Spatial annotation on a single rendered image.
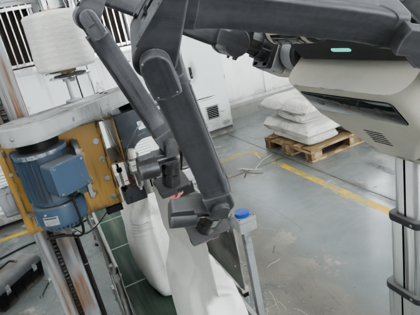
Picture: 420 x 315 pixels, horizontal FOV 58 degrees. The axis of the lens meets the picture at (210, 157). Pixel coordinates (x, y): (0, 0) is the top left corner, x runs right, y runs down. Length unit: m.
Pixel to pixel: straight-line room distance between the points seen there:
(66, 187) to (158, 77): 0.67
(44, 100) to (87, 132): 2.73
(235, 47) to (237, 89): 5.05
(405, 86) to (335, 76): 0.20
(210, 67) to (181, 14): 4.77
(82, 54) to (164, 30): 0.68
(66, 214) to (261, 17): 0.87
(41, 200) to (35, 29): 0.47
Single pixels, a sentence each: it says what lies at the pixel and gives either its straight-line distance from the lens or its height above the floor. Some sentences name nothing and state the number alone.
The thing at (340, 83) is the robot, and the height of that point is 1.39.
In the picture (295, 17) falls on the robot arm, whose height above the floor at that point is 1.57.
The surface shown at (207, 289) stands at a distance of 1.16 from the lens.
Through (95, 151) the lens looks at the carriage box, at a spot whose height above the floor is 1.24.
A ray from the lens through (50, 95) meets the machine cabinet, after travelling 4.06.
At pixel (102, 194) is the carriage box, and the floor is 1.08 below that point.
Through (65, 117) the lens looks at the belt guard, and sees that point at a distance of 1.17.
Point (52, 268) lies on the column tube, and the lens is 1.57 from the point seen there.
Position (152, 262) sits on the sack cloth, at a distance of 1.89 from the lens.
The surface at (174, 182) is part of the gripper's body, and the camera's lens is 1.16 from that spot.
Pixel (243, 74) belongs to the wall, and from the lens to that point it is 6.16.
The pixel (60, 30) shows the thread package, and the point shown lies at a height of 1.63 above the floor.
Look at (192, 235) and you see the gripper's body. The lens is 0.92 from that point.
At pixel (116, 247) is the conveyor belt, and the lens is 2.50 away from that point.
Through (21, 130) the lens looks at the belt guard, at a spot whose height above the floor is 1.41.
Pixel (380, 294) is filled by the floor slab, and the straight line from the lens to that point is 2.42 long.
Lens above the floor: 1.59
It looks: 20 degrees down
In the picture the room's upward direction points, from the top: 12 degrees counter-clockwise
